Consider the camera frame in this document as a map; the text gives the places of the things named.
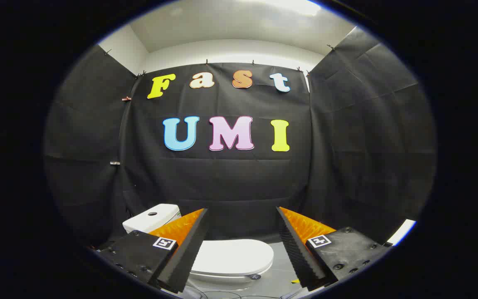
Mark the white ceramic toilet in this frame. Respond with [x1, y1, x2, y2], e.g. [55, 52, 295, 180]
[122, 203, 273, 291]

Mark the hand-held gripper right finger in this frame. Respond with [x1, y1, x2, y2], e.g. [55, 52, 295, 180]
[276, 206, 390, 292]

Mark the thin black cable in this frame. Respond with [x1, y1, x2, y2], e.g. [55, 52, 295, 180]
[187, 286, 283, 299]

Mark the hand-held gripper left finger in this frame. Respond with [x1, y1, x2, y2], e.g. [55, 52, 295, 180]
[97, 208, 209, 294]

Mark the black backdrop cloth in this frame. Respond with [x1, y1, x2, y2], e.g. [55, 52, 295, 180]
[44, 27, 437, 250]

